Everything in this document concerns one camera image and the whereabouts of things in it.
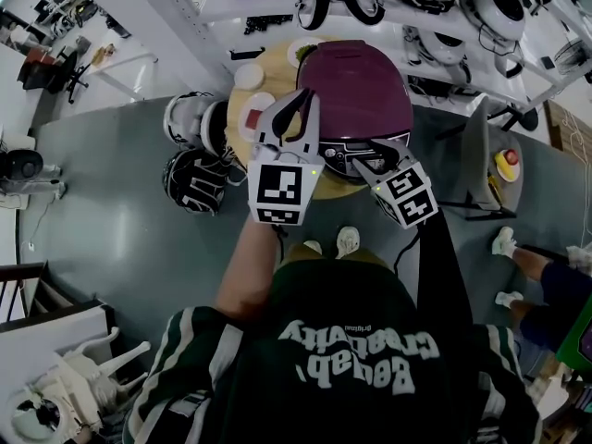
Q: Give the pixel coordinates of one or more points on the dark wooden railing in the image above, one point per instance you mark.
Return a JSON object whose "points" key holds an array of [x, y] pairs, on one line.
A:
{"points": [[18, 273]]}

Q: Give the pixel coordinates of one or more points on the dark green striped shirt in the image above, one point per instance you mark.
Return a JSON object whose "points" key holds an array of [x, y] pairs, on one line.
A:
{"points": [[342, 410]]}

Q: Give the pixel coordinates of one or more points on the black office chair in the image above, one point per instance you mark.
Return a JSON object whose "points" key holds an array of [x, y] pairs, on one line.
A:
{"points": [[69, 74]]}

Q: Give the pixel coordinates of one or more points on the person's left forearm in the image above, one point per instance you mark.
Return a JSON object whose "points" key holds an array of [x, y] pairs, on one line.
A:
{"points": [[245, 271]]}

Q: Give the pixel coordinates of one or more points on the wooden pallet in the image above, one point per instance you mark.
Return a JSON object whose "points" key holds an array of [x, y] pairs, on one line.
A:
{"points": [[566, 127]]}

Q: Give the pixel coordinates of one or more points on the person's left white shoe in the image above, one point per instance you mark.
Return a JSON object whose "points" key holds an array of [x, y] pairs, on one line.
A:
{"points": [[313, 247]]}

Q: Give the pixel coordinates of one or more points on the pile of black small parts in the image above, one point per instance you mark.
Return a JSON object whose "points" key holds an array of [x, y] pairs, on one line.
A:
{"points": [[268, 23]]}

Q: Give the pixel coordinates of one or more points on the person's right forearm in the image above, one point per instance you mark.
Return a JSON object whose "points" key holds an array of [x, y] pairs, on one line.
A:
{"points": [[439, 271]]}

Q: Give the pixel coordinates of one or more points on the white plate with green food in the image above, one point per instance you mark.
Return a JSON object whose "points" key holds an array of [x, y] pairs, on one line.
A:
{"points": [[296, 49]]}

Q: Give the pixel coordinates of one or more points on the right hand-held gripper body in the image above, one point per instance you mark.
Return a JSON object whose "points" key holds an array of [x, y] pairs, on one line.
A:
{"points": [[409, 197]]}

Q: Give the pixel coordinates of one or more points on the grey chair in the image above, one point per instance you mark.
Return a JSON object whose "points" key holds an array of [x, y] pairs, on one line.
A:
{"points": [[476, 155]]}

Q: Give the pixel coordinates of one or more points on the white side table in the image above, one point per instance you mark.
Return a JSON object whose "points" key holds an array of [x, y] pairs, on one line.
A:
{"points": [[46, 331]]}

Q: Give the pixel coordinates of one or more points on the white metal shelf rack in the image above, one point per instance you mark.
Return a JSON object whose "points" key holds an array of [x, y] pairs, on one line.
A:
{"points": [[185, 9]]}

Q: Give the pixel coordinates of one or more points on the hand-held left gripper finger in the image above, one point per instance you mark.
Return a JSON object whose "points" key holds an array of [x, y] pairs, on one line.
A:
{"points": [[312, 137], [270, 123]]}

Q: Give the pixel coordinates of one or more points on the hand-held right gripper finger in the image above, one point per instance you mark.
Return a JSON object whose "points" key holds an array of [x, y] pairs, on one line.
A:
{"points": [[398, 153], [372, 171]]}

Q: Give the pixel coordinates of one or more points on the white ornate chair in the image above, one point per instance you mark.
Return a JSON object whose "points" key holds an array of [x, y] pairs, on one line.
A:
{"points": [[83, 368]]}

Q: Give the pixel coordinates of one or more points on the person's white shoe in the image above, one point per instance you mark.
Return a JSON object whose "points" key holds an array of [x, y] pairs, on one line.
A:
{"points": [[347, 243], [313, 247]]}

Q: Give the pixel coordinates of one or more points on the tan shorts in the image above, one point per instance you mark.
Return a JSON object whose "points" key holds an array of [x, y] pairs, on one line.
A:
{"points": [[370, 257]]}

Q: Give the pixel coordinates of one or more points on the round wooden table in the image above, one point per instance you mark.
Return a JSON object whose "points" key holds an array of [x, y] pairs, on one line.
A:
{"points": [[277, 72]]}

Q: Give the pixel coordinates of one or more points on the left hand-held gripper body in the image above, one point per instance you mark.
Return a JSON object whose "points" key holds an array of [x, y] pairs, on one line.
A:
{"points": [[279, 188]]}

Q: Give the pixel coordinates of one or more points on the red square food block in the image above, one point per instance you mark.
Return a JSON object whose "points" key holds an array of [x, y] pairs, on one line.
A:
{"points": [[253, 119]]}

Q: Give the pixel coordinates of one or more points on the white machine with black head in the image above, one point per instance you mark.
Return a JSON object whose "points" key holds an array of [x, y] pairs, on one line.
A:
{"points": [[23, 167]]}

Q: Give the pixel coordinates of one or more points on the white round frame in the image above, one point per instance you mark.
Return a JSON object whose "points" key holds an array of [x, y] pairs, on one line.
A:
{"points": [[16, 410]]}

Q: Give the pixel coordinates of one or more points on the black bracket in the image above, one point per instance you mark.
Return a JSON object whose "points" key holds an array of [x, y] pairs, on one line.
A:
{"points": [[245, 53]]}

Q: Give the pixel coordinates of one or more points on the black white patterned helmet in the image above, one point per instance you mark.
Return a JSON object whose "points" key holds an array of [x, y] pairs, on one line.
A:
{"points": [[192, 183]]}

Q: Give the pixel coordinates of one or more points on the person's right white shoe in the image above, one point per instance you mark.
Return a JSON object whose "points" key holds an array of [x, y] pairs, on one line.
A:
{"points": [[347, 243]]}

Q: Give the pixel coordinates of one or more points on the small white bowl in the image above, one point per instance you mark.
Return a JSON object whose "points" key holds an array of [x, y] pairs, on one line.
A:
{"points": [[249, 76]]}

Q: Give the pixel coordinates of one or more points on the white long desk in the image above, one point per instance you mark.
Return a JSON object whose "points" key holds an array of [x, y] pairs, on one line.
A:
{"points": [[129, 58]]}

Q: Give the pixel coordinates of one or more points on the purple rice cooker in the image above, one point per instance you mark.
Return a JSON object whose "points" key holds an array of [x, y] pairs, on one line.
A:
{"points": [[356, 90]]}

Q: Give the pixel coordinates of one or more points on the black standing fan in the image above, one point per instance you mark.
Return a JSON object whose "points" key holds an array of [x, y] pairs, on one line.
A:
{"points": [[573, 58]]}

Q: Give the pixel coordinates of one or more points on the yellow plate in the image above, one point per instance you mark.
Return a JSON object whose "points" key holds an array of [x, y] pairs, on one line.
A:
{"points": [[506, 171]]}

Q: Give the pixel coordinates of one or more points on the red apple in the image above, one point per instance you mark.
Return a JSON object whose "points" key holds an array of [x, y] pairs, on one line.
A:
{"points": [[511, 156]]}

